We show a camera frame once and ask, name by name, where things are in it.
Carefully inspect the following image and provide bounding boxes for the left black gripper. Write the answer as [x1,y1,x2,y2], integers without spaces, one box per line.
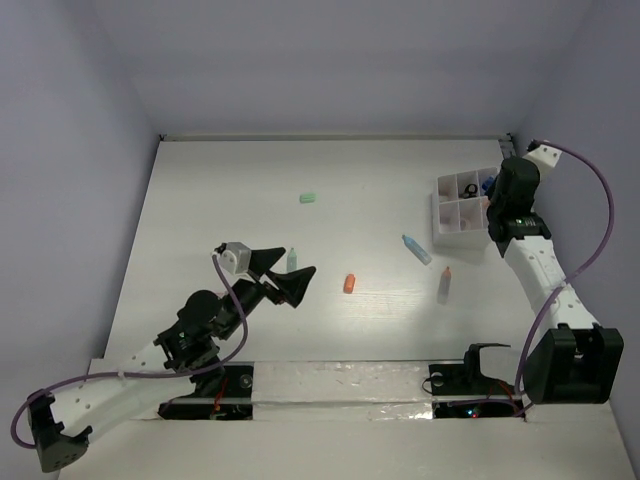
[216,247,315,339]

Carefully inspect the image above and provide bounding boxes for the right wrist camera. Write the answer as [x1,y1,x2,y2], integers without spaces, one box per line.
[524,140,562,180]

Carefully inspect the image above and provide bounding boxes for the white compartment organizer box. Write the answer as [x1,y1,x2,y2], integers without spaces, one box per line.
[432,167,498,251]

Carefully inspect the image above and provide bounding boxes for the green eraser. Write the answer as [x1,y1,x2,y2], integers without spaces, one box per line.
[299,192,317,204]

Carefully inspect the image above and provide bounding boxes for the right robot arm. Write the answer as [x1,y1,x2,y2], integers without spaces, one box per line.
[486,142,624,405]

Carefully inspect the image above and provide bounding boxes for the green highlighter marker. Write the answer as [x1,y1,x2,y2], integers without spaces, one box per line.
[286,248,298,273]

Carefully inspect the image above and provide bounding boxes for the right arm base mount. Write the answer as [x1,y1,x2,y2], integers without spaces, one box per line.
[421,343,526,418]

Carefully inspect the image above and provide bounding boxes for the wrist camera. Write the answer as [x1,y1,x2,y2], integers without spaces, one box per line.
[212,242,252,276]
[524,140,562,180]

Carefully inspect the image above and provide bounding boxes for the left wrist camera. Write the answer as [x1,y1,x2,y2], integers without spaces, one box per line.
[212,242,252,276]

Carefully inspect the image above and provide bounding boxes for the blue cap glue pen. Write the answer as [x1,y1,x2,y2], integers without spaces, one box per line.
[481,176,495,195]

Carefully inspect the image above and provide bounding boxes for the orange eraser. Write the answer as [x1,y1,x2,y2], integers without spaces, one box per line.
[343,274,356,294]

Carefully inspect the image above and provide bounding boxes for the orange cap grey marker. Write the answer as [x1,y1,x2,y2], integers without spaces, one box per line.
[437,266,452,305]

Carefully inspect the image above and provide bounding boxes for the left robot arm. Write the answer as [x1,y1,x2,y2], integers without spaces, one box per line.
[24,242,316,473]

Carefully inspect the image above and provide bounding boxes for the black scissors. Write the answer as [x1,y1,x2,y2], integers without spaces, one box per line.
[461,183,478,199]

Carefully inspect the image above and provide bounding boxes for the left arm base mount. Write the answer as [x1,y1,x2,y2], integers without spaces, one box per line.
[157,362,254,421]

